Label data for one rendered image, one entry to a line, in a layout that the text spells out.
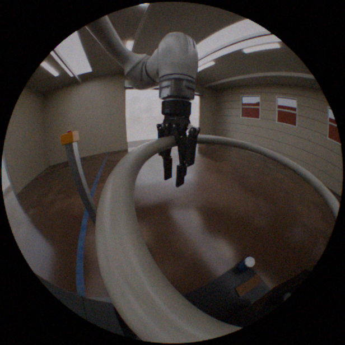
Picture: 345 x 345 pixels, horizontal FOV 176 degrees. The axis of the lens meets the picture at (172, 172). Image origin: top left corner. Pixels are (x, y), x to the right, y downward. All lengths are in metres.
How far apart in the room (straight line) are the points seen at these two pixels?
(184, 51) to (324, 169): 6.41
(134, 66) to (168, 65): 0.14
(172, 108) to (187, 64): 0.11
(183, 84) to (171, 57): 0.07
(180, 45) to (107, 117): 5.62
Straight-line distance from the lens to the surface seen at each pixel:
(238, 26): 3.82
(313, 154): 6.30
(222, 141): 0.39
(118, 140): 5.77
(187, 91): 0.27
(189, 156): 0.26
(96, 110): 5.99
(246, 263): 1.08
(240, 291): 1.13
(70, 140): 0.93
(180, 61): 0.28
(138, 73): 0.38
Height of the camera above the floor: 1.03
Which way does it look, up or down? 24 degrees down
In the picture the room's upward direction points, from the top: straight up
